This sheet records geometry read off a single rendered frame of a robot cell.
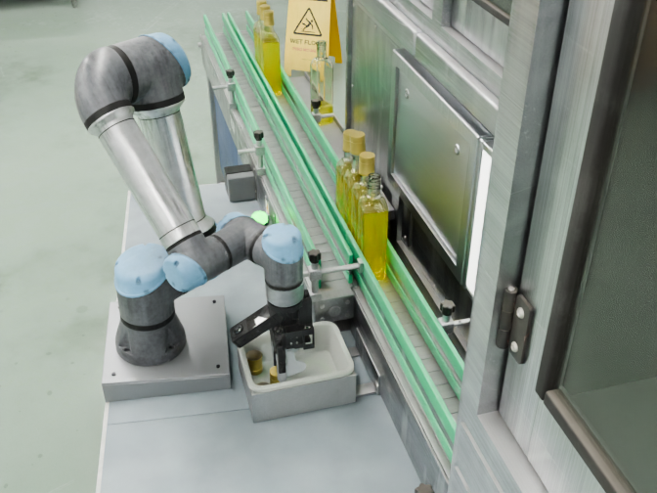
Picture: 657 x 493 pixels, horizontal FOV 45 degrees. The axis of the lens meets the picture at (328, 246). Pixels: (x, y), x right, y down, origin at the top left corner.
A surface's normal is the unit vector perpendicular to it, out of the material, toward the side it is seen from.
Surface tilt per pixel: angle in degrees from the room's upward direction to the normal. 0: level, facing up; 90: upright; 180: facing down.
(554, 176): 90
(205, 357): 3
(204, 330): 3
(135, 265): 7
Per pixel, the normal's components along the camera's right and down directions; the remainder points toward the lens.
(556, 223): -0.96, 0.15
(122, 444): 0.00, -0.83
